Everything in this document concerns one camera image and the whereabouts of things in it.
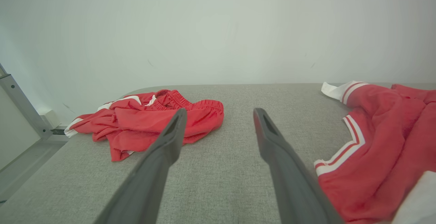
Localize grey metal frame post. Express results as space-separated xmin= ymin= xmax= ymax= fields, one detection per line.
xmin=0 ymin=62 xmax=53 ymax=140

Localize red basketball jersey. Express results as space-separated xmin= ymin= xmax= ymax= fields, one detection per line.
xmin=313 ymin=80 xmax=436 ymax=224

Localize small white wall box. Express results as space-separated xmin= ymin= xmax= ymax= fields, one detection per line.
xmin=39 ymin=110 xmax=62 ymax=130

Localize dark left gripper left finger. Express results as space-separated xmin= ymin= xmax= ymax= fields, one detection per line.
xmin=94 ymin=108 xmax=188 ymax=224

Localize red shorts with white stripe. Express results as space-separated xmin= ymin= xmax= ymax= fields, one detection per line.
xmin=64 ymin=89 xmax=224 ymax=162

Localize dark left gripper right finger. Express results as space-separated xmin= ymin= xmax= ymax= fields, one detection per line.
xmin=253 ymin=108 xmax=344 ymax=224

